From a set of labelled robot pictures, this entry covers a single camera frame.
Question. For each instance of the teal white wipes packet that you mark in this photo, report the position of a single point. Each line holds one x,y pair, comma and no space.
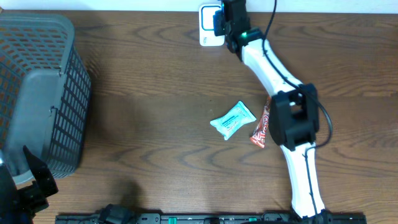
235,118

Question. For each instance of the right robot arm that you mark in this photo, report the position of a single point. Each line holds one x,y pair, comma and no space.
294,106

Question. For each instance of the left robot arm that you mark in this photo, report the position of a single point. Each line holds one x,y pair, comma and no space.
22,205

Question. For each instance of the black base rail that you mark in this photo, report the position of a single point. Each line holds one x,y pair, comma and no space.
155,218

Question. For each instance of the red patterned packet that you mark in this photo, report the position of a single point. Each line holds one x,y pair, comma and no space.
259,135

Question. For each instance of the white barcode scanner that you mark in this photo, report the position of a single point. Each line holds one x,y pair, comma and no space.
206,26

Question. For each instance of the grey plastic mesh basket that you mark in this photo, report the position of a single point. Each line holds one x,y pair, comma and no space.
45,94

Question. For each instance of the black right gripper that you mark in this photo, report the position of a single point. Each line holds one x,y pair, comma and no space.
219,18

